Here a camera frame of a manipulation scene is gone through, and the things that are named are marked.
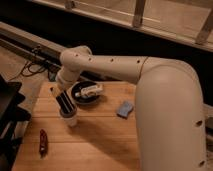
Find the black chair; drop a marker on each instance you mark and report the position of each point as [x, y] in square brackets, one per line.
[10, 115]

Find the white bottle in bowl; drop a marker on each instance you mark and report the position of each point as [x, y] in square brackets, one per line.
[89, 91]

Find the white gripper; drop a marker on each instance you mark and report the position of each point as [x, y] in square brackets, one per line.
[56, 91]

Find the black round bowl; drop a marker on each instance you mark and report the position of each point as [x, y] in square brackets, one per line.
[79, 86]

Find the white ceramic cup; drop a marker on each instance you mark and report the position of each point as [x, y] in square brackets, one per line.
[69, 118]

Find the blue sponge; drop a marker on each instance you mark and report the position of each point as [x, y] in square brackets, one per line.
[124, 109]

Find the metal floor rail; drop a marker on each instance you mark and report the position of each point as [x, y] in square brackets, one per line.
[105, 39]

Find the red pocket knife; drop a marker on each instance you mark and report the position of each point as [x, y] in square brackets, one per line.
[43, 146]

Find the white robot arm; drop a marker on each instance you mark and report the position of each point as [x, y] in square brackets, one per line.
[169, 110]

